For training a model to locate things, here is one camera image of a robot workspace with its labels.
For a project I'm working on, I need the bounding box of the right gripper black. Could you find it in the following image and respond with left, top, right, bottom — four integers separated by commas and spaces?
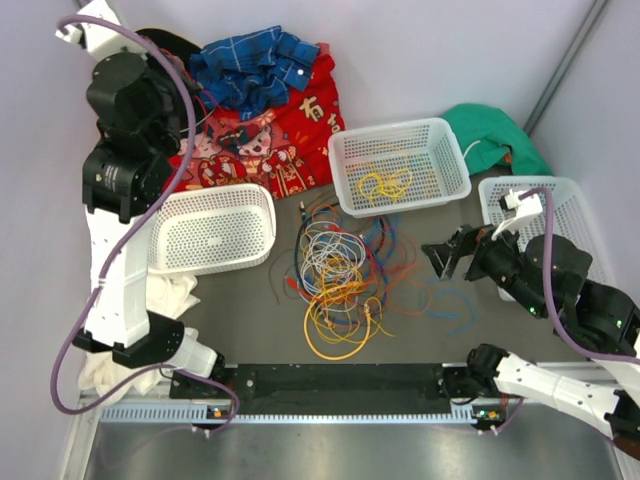
419, 213, 548, 318

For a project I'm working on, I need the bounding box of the thick red cable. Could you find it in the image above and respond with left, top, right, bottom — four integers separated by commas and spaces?
192, 87, 221, 136

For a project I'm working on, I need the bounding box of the orange thin cable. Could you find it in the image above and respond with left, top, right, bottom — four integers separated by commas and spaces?
309, 139, 441, 321

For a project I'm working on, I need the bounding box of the bright yellow thin cable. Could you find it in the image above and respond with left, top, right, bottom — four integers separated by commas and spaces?
356, 165, 414, 204

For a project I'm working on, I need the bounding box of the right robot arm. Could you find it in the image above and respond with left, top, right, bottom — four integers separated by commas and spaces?
421, 225, 639, 458

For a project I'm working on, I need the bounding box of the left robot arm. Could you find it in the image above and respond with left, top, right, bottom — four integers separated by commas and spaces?
72, 51, 227, 397

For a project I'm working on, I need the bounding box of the black hat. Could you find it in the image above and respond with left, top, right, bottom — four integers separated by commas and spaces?
136, 27, 202, 66

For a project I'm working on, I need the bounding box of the blue plaid shirt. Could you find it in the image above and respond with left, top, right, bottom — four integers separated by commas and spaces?
188, 26, 320, 121

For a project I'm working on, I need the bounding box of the white rectangular basket, middle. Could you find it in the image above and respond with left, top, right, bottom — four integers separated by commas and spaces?
328, 118, 471, 218

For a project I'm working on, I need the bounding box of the white rectangular basket,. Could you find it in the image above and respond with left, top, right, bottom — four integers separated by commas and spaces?
328, 118, 471, 218
478, 176, 616, 286

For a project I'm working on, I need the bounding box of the green cloth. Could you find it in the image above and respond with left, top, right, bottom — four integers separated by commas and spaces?
440, 103, 552, 176

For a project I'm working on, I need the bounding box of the white rectangular basket, right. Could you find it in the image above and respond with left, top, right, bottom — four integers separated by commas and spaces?
478, 176, 616, 286

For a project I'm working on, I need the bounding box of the red printed cloth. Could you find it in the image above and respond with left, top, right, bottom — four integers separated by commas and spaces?
176, 43, 345, 200

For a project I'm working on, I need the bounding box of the white oval perforated basket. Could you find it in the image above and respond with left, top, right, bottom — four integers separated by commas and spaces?
148, 183, 277, 276

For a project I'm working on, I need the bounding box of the white cloth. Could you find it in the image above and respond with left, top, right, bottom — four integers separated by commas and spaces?
78, 274, 200, 405

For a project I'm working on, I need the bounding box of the light blue loose cable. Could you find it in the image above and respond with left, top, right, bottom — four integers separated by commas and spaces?
419, 274, 479, 337

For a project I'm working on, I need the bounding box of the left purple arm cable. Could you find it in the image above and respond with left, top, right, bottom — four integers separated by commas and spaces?
52, 14, 239, 441

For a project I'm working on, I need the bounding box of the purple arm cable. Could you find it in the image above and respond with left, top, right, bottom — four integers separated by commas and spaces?
479, 185, 640, 446
52, 14, 239, 441

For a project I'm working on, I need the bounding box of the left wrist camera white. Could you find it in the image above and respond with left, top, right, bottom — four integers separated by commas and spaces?
55, 0, 127, 61

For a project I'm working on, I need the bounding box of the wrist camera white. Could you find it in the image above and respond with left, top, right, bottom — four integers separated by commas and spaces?
55, 0, 127, 61
491, 189, 543, 241

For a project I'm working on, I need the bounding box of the grey corner post left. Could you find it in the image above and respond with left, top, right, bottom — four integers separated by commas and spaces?
72, 0, 119, 61

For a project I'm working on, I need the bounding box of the grey corner post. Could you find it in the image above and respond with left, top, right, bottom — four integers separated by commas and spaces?
523, 0, 611, 136
72, 0, 119, 61

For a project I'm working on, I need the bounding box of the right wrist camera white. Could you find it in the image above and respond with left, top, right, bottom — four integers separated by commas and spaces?
491, 189, 543, 241

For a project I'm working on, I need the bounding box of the thick amber yellow cable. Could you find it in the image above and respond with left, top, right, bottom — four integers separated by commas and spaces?
303, 284, 385, 361

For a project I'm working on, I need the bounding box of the white thin cable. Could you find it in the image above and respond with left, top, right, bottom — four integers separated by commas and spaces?
299, 219, 369, 301

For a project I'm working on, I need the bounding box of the yellow thin tangled cable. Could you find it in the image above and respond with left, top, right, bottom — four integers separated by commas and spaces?
307, 257, 396, 341

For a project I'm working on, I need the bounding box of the dark blue cable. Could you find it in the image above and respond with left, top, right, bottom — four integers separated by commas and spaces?
294, 212, 401, 326

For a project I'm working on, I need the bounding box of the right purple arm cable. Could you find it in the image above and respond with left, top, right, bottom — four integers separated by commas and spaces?
479, 185, 640, 446

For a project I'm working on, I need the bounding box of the black cable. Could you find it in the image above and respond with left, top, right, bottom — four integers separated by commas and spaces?
269, 199, 311, 306

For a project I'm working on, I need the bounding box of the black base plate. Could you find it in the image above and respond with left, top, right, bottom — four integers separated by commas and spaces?
227, 364, 451, 415

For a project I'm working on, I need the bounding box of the grey corner post right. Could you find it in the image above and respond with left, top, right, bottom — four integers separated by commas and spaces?
523, 0, 611, 136

